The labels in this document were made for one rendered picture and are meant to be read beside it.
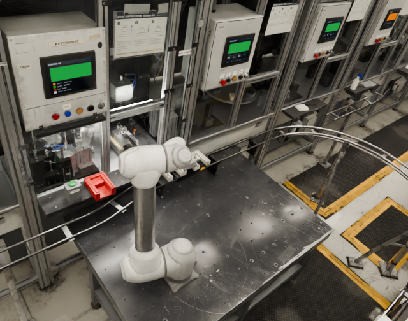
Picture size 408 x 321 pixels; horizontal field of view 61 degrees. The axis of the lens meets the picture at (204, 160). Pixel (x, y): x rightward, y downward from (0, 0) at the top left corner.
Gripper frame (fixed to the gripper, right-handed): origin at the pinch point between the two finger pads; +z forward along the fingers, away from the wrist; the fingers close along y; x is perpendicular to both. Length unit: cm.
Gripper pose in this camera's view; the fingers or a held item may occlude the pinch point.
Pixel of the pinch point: (126, 140)
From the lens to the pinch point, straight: 236.4
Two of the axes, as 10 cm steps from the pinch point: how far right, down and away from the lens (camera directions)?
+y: 0.8, -8.2, -5.6
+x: -7.7, 3.0, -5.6
